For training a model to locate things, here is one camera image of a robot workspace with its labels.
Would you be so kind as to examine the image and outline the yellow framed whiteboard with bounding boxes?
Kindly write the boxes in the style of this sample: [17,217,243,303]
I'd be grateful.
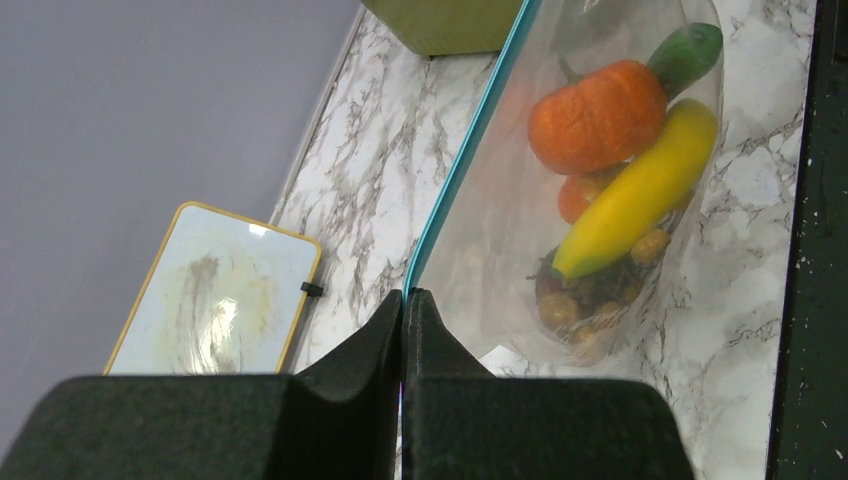
[104,202,323,375]

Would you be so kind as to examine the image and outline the orange toy tangerine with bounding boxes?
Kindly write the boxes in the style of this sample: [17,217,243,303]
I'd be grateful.
[558,167,621,225]

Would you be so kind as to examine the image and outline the yellow toy banana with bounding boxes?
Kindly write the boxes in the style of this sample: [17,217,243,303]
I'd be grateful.
[552,99,718,279]

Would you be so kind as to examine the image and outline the green toy vegetable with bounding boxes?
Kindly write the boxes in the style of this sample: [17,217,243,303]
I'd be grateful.
[646,22,723,101]

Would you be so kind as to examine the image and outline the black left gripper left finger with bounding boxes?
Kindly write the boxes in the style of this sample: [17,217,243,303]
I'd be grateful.
[1,290,403,479]

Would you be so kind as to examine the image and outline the orange toy pumpkin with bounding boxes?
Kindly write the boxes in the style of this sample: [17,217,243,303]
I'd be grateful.
[527,59,669,175]

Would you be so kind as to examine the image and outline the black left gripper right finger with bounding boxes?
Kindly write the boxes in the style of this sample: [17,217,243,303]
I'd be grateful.
[401,289,694,479]

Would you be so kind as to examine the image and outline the olive green plastic bin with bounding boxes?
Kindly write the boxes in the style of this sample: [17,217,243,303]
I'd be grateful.
[362,0,523,58]

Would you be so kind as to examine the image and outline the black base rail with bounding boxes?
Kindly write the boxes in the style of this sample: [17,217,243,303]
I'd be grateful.
[766,1,847,479]

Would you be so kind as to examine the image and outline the clear blue zip top bag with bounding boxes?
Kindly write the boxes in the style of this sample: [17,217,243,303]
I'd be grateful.
[406,1,724,367]

